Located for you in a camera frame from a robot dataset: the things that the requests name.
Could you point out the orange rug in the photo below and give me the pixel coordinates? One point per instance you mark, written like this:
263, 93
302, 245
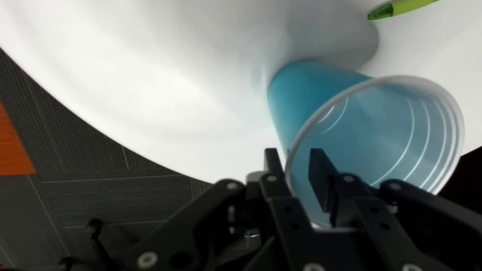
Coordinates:
13, 150

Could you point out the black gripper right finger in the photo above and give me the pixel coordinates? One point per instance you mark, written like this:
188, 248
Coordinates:
326, 185

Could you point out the light blue plastic cup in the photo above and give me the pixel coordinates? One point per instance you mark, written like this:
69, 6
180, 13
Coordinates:
322, 90

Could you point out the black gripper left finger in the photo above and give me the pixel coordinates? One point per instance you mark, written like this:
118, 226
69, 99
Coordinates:
277, 174

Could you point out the green pen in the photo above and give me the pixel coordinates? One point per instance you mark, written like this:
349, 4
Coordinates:
402, 7

